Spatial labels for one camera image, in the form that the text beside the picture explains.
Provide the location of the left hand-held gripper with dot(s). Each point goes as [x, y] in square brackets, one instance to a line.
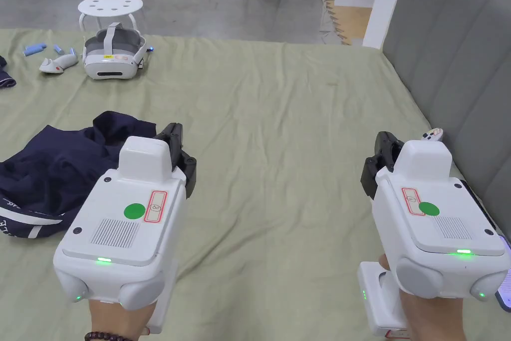
[119, 213]

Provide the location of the dark blue garment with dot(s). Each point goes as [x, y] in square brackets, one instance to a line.
[6, 77]

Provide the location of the phone with lit screen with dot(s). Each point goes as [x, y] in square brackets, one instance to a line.
[505, 293]

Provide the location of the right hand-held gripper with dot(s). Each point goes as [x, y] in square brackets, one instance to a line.
[435, 237]

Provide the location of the blue cylinder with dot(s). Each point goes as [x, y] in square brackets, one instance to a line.
[34, 50]

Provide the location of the person's left hand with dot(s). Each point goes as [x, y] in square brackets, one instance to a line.
[119, 321]

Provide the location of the dark blue shirt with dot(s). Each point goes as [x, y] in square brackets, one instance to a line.
[60, 165]

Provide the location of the bed with pale green sheet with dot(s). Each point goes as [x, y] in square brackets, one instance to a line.
[279, 137]

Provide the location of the white headset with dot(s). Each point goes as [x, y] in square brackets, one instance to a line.
[109, 63]

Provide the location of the white hand controller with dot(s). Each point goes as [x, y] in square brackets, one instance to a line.
[433, 135]
[60, 64]

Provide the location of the person's right hand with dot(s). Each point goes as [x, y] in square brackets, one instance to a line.
[431, 317]

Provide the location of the grey padded headboard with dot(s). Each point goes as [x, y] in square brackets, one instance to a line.
[459, 57]

